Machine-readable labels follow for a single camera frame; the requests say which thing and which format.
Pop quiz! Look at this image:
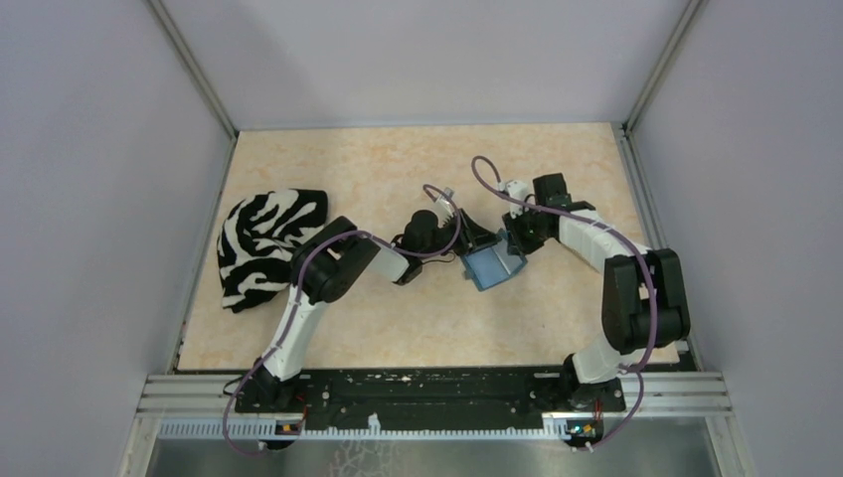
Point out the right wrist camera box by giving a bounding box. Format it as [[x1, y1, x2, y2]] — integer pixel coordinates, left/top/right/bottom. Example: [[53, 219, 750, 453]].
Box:
[[498, 180, 531, 219]]

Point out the blue card holder wallet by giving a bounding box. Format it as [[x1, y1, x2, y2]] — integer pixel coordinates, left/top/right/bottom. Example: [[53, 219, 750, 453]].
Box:
[[460, 229, 528, 292]]

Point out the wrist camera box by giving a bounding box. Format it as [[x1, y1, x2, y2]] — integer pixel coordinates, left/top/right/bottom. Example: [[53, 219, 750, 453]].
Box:
[[498, 180, 531, 219], [434, 188, 458, 223]]

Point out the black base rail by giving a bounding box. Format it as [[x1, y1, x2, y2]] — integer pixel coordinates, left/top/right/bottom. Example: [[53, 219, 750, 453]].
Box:
[[225, 363, 626, 444]]

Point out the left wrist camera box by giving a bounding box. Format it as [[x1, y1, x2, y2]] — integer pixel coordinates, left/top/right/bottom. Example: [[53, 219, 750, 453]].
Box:
[[434, 188, 458, 223]]

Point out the purple cable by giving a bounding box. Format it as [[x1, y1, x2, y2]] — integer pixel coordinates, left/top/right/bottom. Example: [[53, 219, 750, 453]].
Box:
[[471, 155, 660, 454], [222, 184, 462, 459]]

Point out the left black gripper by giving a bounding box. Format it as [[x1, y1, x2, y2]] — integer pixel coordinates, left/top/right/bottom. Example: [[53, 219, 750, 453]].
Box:
[[420, 208, 502, 260]]

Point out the zebra striped cloth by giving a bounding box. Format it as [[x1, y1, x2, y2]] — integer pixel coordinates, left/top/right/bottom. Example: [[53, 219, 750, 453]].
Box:
[[217, 189, 329, 313]]

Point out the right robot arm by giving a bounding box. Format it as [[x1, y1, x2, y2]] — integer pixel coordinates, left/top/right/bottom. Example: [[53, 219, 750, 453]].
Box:
[[496, 173, 691, 409]]

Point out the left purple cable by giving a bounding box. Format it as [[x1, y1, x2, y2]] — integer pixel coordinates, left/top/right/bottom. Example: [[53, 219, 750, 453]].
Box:
[[222, 184, 462, 459]]

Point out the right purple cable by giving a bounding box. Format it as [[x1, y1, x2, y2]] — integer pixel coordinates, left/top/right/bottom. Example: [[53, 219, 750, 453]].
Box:
[[471, 155, 660, 454]]

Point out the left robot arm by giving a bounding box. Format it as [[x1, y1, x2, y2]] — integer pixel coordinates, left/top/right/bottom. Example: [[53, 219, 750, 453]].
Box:
[[237, 209, 502, 411]]

